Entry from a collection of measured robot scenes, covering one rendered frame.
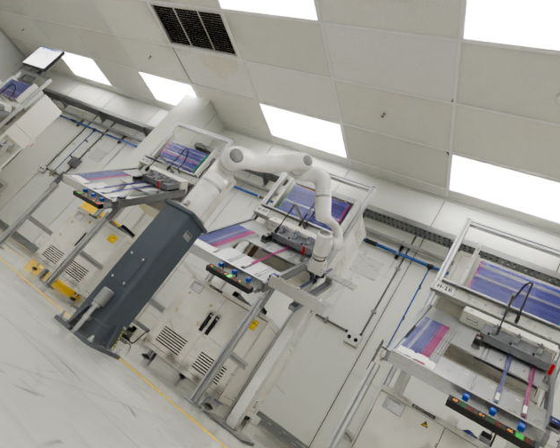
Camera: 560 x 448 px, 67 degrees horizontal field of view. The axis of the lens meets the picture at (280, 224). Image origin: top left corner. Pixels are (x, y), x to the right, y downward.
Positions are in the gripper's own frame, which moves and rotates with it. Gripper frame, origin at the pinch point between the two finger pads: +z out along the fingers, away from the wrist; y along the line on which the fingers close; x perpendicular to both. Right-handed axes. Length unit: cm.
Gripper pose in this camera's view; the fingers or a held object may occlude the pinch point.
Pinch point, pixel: (313, 279)
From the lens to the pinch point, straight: 245.0
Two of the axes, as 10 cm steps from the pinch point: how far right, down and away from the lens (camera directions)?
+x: -5.6, 3.1, -7.7
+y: -8.1, -3.9, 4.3
